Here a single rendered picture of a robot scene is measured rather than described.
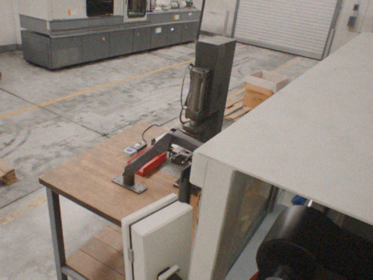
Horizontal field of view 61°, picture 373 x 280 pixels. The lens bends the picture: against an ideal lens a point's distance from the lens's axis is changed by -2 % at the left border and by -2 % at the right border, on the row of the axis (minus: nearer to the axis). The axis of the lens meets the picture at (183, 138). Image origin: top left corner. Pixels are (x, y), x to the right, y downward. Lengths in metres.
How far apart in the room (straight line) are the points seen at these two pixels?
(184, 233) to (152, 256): 0.10
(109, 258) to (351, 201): 1.97
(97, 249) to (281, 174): 1.97
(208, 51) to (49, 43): 5.14
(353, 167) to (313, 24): 10.30
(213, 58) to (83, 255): 1.54
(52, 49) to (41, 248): 4.58
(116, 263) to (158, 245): 1.56
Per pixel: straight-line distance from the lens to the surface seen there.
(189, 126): 1.89
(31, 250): 2.82
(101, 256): 2.39
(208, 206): 0.64
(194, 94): 1.82
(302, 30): 11.01
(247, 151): 0.63
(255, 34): 11.47
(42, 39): 6.89
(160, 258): 0.82
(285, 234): 0.65
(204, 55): 1.84
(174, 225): 0.80
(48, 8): 6.60
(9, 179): 3.53
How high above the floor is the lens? 1.98
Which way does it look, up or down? 27 degrees down
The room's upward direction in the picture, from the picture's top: 7 degrees clockwise
